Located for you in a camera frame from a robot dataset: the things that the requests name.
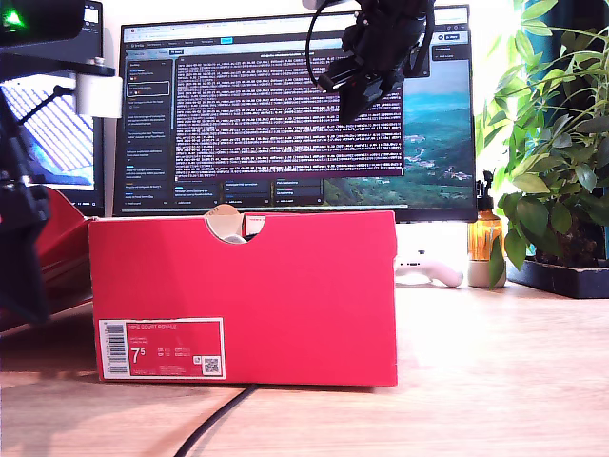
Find green leafy houseplant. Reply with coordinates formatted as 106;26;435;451
475;0;609;290

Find black plant tray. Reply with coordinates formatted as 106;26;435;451
504;258;609;300

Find black table cable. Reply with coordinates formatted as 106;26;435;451
173;384;258;457

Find white game controller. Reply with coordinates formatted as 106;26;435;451
394;250;465;288

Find wide black computer monitor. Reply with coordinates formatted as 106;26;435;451
112;5;479;224

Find narrow black computer monitor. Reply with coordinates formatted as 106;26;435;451
0;0;106;218

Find amber pump bottle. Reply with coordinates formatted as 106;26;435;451
468;169;504;263

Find black camera cable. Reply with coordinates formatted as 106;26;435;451
21;84;77;123

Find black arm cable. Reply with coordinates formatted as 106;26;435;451
304;0;334;90

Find small white pot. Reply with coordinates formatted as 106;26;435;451
466;259;508;290

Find red Nike shoebox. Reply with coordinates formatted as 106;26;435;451
0;188;399;387

